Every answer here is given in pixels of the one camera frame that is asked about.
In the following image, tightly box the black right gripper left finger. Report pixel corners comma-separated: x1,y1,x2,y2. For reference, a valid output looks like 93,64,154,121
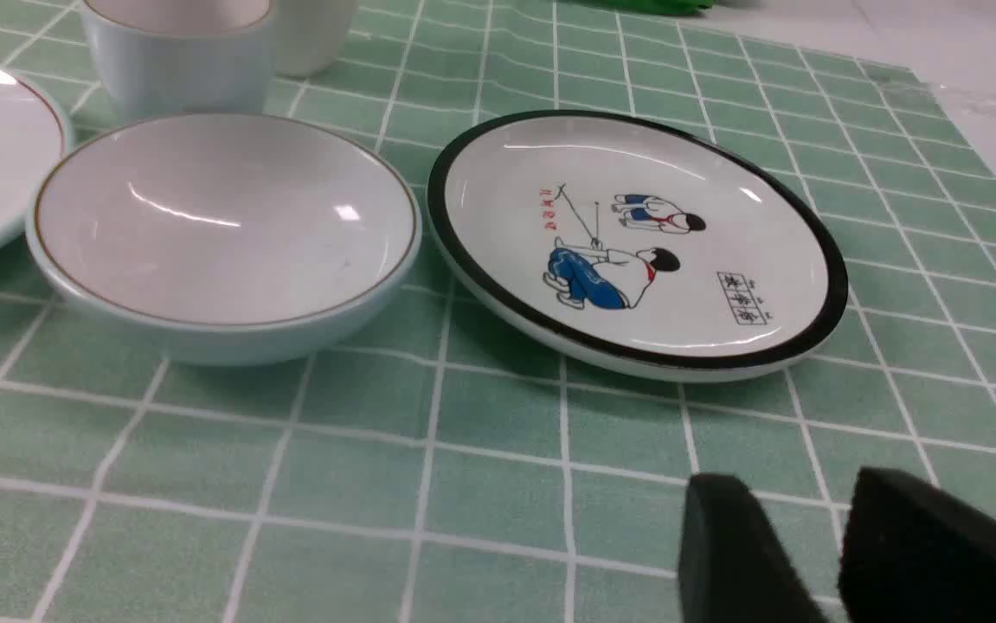
677,472,827,622

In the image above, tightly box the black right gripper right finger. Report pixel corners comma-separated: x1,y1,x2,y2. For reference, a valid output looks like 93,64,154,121
839,466,996,622

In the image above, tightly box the pale blue gold-rimmed bowl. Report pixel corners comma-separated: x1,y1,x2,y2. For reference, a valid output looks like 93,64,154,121
24,113,422,366

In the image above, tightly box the pale blue small cup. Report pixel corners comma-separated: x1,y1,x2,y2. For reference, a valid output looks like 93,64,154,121
80,1,275,123

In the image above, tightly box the green checkered tablecloth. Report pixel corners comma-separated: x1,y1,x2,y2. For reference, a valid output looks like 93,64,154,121
0,1,996,622

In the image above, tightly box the black-rimmed illustrated plate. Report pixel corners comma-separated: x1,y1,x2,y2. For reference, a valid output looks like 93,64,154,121
426,110,849,383

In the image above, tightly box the green backdrop cloth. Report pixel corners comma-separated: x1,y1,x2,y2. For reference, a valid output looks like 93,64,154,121
583,0,716,16

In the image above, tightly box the white black-rimmed cup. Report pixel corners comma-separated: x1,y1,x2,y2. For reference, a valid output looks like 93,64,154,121
271,0,359,78

